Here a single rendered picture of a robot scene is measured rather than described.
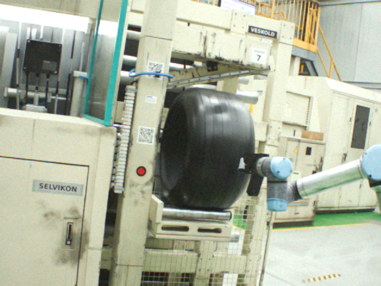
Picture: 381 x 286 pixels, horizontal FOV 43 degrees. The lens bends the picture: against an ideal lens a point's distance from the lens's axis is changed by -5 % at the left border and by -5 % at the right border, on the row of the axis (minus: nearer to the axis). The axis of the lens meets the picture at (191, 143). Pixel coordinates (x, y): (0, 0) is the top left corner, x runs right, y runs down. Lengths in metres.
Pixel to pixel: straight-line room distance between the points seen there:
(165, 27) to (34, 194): 1.09
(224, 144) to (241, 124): 0.13
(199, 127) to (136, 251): 0.64
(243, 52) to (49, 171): 1.49
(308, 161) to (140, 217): 5.03
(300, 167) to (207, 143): 4.96
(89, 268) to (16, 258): 0.22
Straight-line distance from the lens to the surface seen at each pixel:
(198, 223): 2.26
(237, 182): 2.19
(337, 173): 1.84
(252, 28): 3.05
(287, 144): 6.73
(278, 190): 1.77
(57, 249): 1.52
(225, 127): 2.15
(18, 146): 1.46
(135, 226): 2.28
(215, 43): 2.61
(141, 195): 2.26
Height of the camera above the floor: 1.33
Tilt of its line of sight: 3 degrees down
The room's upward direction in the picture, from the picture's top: 8 degrees clockwise
